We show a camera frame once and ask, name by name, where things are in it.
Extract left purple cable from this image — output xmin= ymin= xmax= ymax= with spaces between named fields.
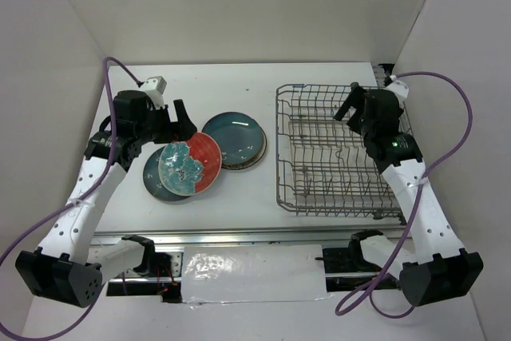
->
xmin=0 ymin=57 xmax=143 ymax=339

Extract grey wire dish rack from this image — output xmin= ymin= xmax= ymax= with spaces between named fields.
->
xmin=275 ymin=84 xmax=402 ymax=220

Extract red teal floral plate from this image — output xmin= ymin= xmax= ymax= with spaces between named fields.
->
xmin=158 ymin=132 xmax=222 ymax=196

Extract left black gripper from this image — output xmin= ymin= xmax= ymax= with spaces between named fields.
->
xmin=135 ymin=99 xmax=197 ymax=145

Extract dark teal plate left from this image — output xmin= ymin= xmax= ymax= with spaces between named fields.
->
xmin=142 ymin=148 xmax=188 ymax=204

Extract dark teal plate stacked top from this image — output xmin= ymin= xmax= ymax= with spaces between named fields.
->
xmin=202 ymin=112 xmax=264 ymax=169

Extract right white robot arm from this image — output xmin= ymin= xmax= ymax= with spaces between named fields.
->
xmin=334 ymin=81 xmax=483 ymax=307

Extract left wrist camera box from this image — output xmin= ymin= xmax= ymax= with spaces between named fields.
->
xmin=139 ymin=76 xmax=167 ymax=109

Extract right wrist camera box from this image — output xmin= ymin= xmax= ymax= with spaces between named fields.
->
xmin=384 ymin=75 xmax=409 ymax=102

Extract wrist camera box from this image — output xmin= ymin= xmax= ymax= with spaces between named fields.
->
xmin=384 ymin=75 xmax=409 ymax=102
xmin=139 ymin=76 xmax=167 ymax=109

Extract aluminium mounting rail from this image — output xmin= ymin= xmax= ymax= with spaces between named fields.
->
xmin=89 ymin=63 xmax=408 ymax=298

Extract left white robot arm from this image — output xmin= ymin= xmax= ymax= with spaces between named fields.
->
xmin=15 ymin=89 xmax=197 ymax=308

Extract patterned plate under stack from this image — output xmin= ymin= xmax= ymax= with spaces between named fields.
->
xmin=218 ymin=127 xmax=267 ymax=170

